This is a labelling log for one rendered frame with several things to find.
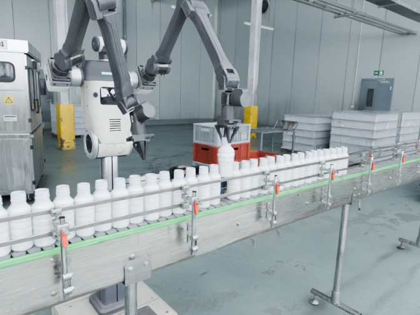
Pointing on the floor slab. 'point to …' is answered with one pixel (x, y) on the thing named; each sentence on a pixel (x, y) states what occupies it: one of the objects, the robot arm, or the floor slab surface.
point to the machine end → (20, 118)
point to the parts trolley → (273, 134)
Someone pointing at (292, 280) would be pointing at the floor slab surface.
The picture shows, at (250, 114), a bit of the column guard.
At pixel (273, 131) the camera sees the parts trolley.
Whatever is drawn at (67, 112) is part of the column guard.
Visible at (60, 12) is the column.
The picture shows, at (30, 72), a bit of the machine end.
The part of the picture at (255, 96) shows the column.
